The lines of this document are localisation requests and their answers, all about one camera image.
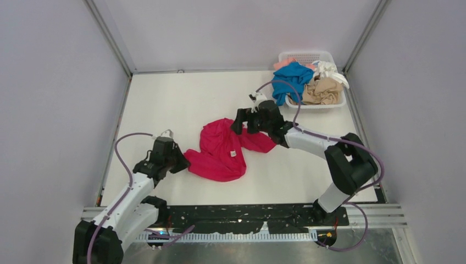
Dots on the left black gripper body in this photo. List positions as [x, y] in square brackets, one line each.
[168, 161]

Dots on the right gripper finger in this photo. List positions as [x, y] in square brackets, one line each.
[241, 117]
[253, 123]

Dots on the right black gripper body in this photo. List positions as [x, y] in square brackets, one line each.
[264, 126]

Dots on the magenta t shirt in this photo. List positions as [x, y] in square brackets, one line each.
[220, 157]

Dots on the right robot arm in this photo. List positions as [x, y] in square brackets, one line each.
[349, 162]

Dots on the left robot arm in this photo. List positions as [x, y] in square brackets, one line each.
[106, 237]

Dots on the blue t shirt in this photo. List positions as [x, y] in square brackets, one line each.
[290, 80]

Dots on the salmon pink t shirt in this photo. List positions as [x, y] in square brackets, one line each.
[287, 61]

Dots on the beige t shirt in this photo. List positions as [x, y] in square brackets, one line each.
[326, 91]

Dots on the white plastic basket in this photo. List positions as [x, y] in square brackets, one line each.
[308, 57]

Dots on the white t shirt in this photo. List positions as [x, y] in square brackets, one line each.
[325, 69]

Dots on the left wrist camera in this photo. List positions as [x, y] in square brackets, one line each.
[167, 134]

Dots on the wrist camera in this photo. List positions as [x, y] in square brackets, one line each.
[257, 98]
[167, 134]

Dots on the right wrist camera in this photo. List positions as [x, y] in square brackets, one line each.
[257, 98]

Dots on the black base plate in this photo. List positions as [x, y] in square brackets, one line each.
[285, 218]

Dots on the slotted cable duct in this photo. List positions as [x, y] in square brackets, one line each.
[263, 236]

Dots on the aluminium frame rail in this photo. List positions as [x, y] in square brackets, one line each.
[373, 215]

